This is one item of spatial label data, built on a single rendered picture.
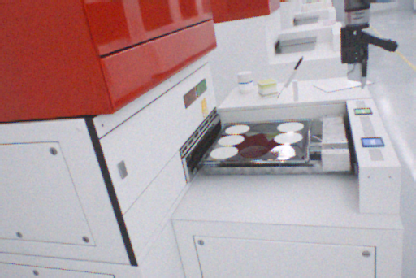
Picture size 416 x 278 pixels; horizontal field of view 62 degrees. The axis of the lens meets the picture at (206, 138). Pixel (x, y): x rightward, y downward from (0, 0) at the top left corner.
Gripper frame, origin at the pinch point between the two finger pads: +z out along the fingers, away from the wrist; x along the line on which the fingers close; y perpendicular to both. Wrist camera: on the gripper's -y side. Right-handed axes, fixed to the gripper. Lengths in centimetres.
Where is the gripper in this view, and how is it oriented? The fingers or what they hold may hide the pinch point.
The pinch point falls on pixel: (364, 84)
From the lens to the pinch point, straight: 128.6
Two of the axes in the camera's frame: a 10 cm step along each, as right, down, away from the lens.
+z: 1.7, 9.2, 3.7
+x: -3.1, 4.0, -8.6
